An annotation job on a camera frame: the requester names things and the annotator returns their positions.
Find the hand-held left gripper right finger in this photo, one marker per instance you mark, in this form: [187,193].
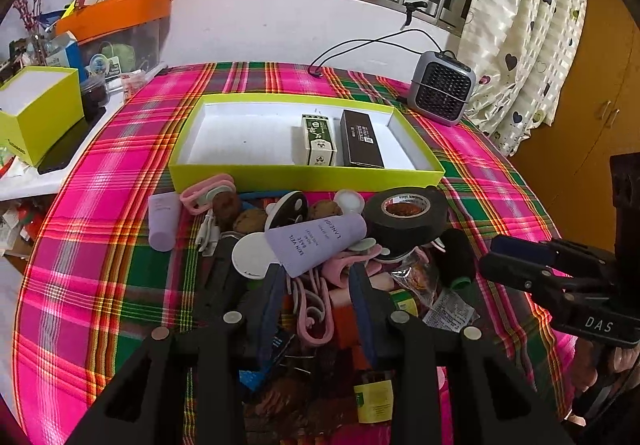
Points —
[362,315]

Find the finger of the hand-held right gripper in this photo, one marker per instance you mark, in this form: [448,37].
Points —
[530,251]
[515,275]

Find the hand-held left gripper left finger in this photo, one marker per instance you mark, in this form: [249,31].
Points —
[272,305]

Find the orange cap jar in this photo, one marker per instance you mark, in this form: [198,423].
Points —
[345,325]

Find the lavender cosmetic tube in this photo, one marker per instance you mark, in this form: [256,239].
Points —
[315,240]

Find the brown cap jar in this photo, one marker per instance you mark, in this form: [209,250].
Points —
[374,397]

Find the black tape roll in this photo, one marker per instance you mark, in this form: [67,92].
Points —
[380,230]

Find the pink plastic clip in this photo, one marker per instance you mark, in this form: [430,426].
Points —
[200,195]
[345,267]

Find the yellow-green shallow box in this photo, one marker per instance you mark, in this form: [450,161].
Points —
[240,135]

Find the person's right hand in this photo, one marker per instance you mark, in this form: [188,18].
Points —
[587,367]

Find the pale pink hook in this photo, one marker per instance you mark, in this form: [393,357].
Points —
[312,312]

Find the white round compact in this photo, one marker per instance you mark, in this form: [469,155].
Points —
[252,257]

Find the black pouch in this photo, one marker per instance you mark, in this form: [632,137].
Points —
[220,275]

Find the clear snack packet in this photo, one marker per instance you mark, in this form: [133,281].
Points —
[417,277]

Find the white label packet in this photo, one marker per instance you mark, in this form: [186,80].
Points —
[450,314]

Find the small blue object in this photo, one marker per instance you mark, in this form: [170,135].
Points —
[250,378]

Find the walnut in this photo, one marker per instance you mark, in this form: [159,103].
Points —
[227,207]
[324,210]
[250,221]

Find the white round lid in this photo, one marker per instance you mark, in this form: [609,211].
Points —
[347,201]

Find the small lavender bottle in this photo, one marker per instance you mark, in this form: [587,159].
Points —
[164,222]

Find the wooden cabinet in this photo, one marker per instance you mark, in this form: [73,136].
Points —
[590,100]

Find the pink green plaid tablecloth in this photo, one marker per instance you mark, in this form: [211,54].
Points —
[125,225]

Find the green white small box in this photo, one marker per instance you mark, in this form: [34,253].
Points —
[314,140]

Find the dark brown long box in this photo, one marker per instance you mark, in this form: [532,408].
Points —
[361,140]

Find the grey mini heater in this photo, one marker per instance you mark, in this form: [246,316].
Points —
[440,87]

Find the heart print curtain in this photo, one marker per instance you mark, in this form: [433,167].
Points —
[525,35]

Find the red white tape dispenser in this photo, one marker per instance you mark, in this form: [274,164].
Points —
[132,81]

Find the white side table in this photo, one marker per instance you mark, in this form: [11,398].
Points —
[30,180]

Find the dark round container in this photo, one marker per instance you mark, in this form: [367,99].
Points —
[95,97]

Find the yellow-green deep box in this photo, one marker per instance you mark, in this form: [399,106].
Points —
[45,125]

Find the blue white carton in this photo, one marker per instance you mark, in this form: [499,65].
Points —
[67,55]

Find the orange lid storage bin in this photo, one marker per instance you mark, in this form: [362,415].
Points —
[115,12]

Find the pink blossom branches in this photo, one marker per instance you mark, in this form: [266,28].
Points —
[30,5]

